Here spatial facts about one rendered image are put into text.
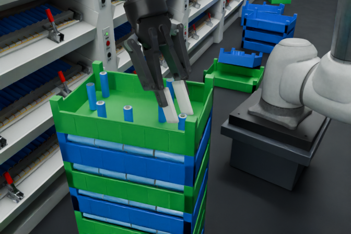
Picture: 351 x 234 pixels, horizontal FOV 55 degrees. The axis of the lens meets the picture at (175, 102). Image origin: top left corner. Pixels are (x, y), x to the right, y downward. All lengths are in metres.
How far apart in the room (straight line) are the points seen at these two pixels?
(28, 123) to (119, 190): 0.37
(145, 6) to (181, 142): 0.25
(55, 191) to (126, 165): 0.56
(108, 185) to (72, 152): 0.11
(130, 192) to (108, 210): 0.10
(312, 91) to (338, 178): 0.45
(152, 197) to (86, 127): 0.21
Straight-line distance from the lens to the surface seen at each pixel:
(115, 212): 0.85
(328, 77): 1.05
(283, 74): 1.15
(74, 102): 0.79
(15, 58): 0.95
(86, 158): 0.76
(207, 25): 2.32
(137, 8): 0.60
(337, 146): 1.60
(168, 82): 0.76
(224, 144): 1.47
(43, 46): 1.01
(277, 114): 1.22
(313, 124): 1.27
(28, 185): 1.11
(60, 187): 1.26
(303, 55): 1.14
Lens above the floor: 0.90
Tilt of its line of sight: 31 degrees down
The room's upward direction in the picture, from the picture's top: straight up
